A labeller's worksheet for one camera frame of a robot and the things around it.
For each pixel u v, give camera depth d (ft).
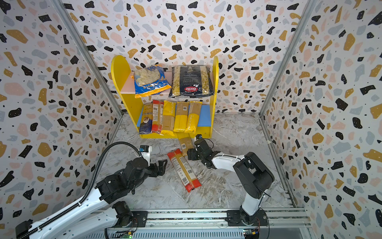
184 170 2.89
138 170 1.74
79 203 1.48
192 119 3.08
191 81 2.38
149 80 2.35
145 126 3.01
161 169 2.17
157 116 3.14
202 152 2.40
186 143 3.29
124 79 2.67
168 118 3.19
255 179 1.55
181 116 3.20
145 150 2.08
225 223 2.40
